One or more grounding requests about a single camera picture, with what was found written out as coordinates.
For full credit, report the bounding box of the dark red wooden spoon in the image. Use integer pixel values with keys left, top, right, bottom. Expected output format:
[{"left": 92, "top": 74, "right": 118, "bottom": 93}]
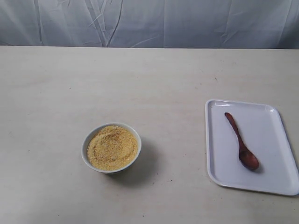
[{"left": 225, "top": 112, "right": 260, "bottom": 171}]

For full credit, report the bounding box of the brown ground food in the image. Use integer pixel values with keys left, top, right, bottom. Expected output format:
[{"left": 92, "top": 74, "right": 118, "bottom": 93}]
[{"left": 87, "top": 125, "right": 138, "bottom": 171}]

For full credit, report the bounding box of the white ceramic bowl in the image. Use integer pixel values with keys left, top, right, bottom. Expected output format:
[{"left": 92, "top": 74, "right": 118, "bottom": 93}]
[{"left": 82, "top": 122, "right": 142, "bottom": 175}]

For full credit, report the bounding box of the white fabric backdrop curtain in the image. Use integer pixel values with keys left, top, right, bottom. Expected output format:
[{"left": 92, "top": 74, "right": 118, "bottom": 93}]
[{"left": 0, "top": 0, "right": 299, "bottom": 49}]

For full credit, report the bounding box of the white rectangular plastic tray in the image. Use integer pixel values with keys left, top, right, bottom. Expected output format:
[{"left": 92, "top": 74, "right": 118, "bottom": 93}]
[{"left": 205, "top": 99, "right": 299, "bottom": 196}]

